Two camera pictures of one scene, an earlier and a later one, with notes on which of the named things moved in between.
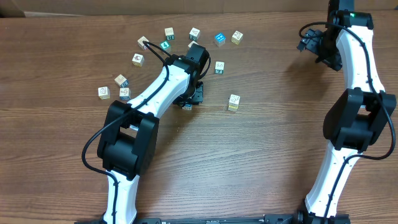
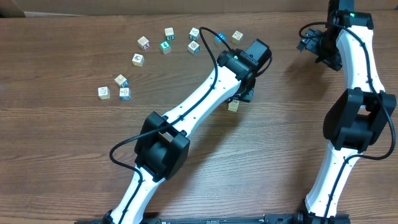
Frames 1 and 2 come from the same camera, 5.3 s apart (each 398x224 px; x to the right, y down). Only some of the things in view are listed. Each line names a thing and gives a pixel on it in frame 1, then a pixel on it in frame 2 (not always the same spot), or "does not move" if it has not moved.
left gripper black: [198, 96] to [247, 91]
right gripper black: [310, 42] does not move
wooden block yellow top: [232, 106] does not move
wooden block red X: [140, 42] does not move
